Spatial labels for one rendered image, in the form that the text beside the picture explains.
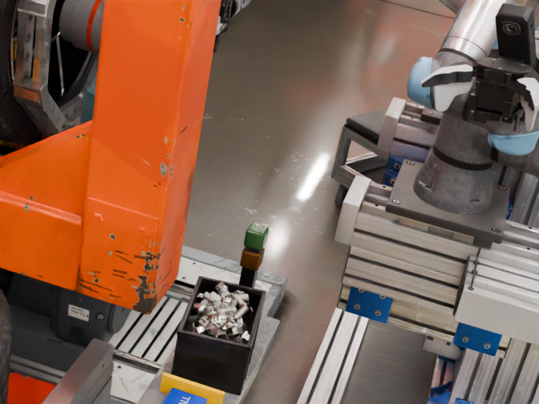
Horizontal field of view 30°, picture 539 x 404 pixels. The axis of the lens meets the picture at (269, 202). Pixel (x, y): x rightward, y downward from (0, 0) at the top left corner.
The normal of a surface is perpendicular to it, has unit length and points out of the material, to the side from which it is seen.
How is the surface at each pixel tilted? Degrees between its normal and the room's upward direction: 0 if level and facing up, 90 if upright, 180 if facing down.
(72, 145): 90
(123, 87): 90
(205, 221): 0
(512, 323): 90
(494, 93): 90
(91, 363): 0
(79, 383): 0
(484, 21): 52
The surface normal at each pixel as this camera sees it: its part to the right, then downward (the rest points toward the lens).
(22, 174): -0.27, 0.41
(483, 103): -0.49, 0.34
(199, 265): 0.18, -0.87
